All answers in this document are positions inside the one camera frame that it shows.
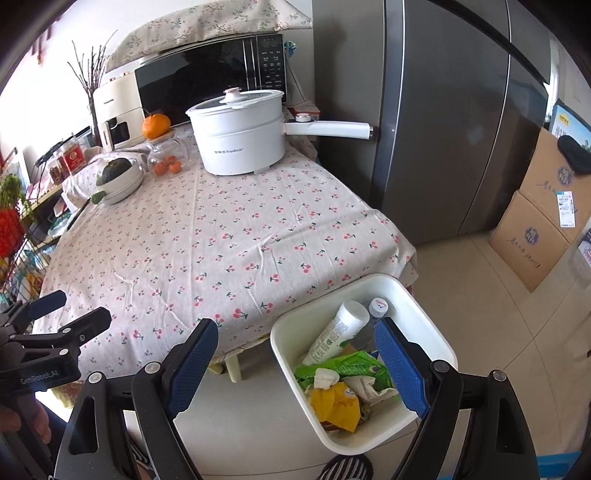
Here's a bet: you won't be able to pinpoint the white paper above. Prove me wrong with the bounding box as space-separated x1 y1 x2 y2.
342 376 399 406

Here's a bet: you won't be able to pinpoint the green snack bag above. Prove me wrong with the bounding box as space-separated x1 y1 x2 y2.
294 351 394 390

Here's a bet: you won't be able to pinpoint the yellow foil snack wrapper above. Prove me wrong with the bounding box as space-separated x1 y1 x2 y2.
308 382 362 433

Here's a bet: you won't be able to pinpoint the clear plastic bottle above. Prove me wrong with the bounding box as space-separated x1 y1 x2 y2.
351 297 390 352

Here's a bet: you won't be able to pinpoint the small white tissue ball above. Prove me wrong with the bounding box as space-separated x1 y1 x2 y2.
314 368 339 390

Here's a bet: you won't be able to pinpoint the white lime drink bottle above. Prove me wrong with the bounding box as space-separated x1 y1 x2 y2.
303 300 370 365

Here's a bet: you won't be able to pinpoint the white trash bin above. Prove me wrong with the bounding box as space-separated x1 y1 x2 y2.
270 274 458 455

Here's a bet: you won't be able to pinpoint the left hand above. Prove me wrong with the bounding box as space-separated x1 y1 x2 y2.
1 395 52 445

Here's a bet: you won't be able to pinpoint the blue plastic stool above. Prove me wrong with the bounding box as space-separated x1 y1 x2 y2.
537 451 581 479

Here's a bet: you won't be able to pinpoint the cherry print tablecloth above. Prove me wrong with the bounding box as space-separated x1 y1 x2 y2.
33 127 418 376

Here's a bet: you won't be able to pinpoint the stacked white plates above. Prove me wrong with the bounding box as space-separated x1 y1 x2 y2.
100 172 143 205

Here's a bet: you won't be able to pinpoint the white oval bowl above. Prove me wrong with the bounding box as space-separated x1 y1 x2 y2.
96 157 143 194

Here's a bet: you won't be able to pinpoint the red label jar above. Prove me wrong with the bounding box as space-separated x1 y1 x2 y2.
61 137 86 175

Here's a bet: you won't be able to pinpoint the lower cardboard box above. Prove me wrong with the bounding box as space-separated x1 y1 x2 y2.
489 191 569 292

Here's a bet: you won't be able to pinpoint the cardboard box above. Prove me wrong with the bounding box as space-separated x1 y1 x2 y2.
519 129 591 244
489 191 569 292

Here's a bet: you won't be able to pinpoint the green kabocha squash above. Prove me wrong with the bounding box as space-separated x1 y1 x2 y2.
96 157 132 186

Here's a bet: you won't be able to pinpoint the small tangerine left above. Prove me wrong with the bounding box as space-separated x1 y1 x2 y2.
153 162 168 176

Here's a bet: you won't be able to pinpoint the small tangerine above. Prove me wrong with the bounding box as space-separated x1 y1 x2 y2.
164 156 182 174
153 162 168 176

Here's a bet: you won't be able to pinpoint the small tangerine right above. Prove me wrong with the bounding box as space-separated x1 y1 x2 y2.
164 156 182 174

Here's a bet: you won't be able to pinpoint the glass teapot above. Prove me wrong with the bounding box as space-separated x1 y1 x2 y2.
147 130 189 176

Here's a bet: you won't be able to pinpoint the large orange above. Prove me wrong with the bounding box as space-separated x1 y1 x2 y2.
141 113 171 140

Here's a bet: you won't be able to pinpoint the cream coffee machine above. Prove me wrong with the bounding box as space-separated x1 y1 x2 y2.
93 73 144 151

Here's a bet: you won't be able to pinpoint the upper cardboard box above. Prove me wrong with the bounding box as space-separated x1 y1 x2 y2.
519 129 591 244

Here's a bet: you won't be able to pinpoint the dry twig bouquet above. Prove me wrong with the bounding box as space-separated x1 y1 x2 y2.
67 33 115 146

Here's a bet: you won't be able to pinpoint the white electric pot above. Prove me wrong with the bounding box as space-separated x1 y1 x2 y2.
186 87 373 176

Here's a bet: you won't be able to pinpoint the black microwave oven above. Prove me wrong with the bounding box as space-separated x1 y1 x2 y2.
135 34 287 126

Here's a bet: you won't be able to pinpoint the black cap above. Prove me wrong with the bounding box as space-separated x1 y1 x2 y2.
557 135 591 175

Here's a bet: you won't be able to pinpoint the grey refrigerator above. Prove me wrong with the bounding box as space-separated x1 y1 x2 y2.
312 0 551 245

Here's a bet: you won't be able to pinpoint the floral microwave cover cloth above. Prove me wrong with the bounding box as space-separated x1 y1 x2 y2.
105 0 312 72

